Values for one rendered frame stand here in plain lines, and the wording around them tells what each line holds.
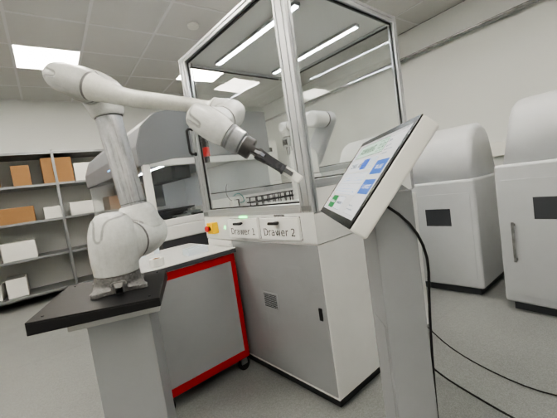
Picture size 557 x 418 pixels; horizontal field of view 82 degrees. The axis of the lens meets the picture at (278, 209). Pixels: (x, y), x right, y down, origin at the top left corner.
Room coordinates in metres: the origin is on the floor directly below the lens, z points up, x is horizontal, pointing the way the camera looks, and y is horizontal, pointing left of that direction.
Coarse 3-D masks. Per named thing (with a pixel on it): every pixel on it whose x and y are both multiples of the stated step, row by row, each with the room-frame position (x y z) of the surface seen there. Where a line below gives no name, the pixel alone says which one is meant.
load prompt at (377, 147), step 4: (380, 140) 0.97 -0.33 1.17; (384, 140) 0.93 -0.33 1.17; (388, 140) 0.88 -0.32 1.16; (372, 144) 1.05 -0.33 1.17; (376, 144) 0.99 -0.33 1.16; (380, 144) 0.94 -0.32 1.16; (384, 144) 0.90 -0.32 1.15; (364, 148) 1.15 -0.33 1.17; (368, 148) 1.08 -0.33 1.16; (372, 148) 1.01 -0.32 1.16; (376, 148) 0.96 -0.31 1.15; (380, 148) 0.91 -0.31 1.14; (364, 152) 1.11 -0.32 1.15; (368, 152) 1.04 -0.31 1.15; (372, 152) 0.98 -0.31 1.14; (376, 152) 0.93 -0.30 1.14; (360, 156) 1.14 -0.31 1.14; (364, 156) 1.07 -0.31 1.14
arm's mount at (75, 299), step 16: (160, 272) 1.31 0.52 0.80; (80, 288) 1.20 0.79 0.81; (144, 288) 1.12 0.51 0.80; (160, 288) 1.10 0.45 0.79; (48, 304) 1.05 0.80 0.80; (64, 304) 1.03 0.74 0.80; (80, 304) 1.01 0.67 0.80; (96, 304) 1.00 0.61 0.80; (112, 304) 0.98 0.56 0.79; (128, 304) 0.98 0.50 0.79; (144, 304) 0.99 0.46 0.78; (160, 304) 1.00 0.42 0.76; (32, 320) 0.92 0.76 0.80; (48, 320) 0.92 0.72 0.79; (64, 320) 0.93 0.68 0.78; (80, 320) 0.94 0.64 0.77; (96, 320) 0.95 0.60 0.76
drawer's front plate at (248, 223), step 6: (228, 222) 1.91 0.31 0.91; (234, 222) 1.86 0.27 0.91; (246, 222) 1.77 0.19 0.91; (252, 222) 1.72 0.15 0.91; (258, 222) 1.70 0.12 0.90; (234, 228) 1.87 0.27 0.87; (240, 228) 1.82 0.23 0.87; (246, 228) 1.77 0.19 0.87; (258, 228) 1.70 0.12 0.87; (234, 234) 1.88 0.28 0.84; (240, 234) 1.82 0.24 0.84; (252, 234) 1.74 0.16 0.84; (258, 234) 1.70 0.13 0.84
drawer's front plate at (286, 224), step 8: (264, 224) 1.64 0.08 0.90; (280, 224) 1.55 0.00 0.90; (288, 224) 1.50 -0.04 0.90; (296, 224) 1.46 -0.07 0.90; (264, 232) 1.65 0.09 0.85; (280, 232) 1.56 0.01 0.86; (288, 232) 1.51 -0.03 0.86; (296, 232) 1.47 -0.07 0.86; (288, 240) 1.52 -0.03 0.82; (296, 240) 1.48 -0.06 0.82
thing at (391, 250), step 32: (384, 224) 0.91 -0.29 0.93; (384, 256) 0.91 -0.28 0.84; (416, 256) 0.91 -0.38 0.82; (384, 288) 0.91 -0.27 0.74; (416, 288) 0.91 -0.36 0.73; (384, 320) 0.93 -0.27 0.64; (416, 320) 0.91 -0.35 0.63; (384, 352) 0.98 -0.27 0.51; (416, 352) 0.91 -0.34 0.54; (384, 384) 1.03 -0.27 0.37; (416, 384) 0.91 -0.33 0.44; (416, 416) 0.91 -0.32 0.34
